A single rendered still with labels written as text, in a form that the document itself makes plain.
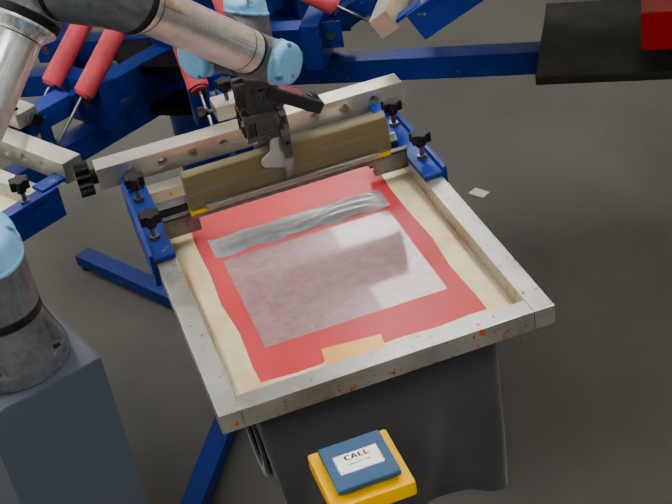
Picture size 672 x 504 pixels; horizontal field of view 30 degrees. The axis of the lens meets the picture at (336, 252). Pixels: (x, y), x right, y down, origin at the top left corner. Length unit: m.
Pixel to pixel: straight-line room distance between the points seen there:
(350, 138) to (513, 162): 2.10
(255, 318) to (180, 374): 1.51
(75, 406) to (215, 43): 0.59
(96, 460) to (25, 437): 0.13
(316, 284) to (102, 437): 0.58
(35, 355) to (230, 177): 0.70
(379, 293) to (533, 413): 1.22
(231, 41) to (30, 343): 0.57
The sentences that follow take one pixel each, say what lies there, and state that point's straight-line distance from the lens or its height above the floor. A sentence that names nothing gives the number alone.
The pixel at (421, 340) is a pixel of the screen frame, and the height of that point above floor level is 0.99.
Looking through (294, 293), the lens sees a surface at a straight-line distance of 2.28.
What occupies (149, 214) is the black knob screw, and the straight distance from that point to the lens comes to 2.40.
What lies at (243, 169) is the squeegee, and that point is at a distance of 2.36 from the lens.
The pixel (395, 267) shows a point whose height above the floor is 0.96.
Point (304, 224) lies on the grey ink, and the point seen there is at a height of 0.96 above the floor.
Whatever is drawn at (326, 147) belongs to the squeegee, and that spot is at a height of 1.11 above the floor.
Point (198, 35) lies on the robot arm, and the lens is 1.94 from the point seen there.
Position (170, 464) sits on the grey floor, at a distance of 3.44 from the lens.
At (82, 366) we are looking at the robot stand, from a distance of 1.82.
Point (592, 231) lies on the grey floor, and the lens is 4.06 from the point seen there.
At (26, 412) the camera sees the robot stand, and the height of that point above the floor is 1.18.
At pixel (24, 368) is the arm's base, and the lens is 1.80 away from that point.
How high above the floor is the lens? 2.26
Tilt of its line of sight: 34 degrees down
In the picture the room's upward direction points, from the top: 10 degrees counter-clockwise
